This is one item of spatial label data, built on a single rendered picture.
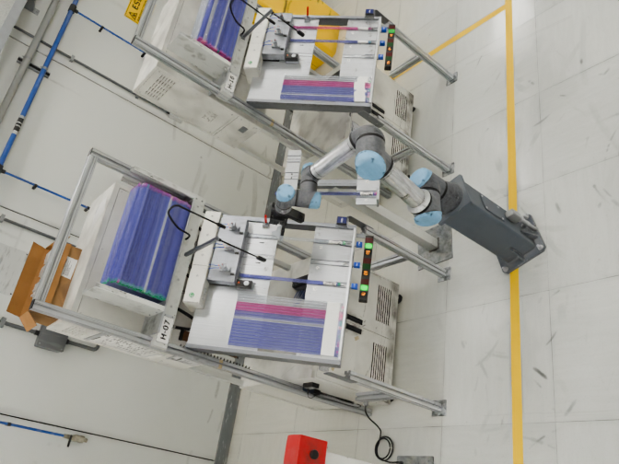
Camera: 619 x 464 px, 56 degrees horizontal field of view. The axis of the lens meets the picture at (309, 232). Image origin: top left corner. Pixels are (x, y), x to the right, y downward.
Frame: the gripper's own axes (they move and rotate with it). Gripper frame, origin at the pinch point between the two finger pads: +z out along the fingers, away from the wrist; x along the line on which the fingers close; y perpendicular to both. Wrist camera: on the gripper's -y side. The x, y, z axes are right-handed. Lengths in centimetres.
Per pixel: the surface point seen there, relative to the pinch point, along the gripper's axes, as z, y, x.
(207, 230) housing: 11.2, 36.5, 3.2
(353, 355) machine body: 48, -48, 42
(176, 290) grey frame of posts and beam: 10, 44, 37
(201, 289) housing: 10.4, 32.7, 34.0
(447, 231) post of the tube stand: 42, -94, -39
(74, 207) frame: -16, 91, 17
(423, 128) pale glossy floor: 64, -81, -127
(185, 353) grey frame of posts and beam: 21, 34, 62
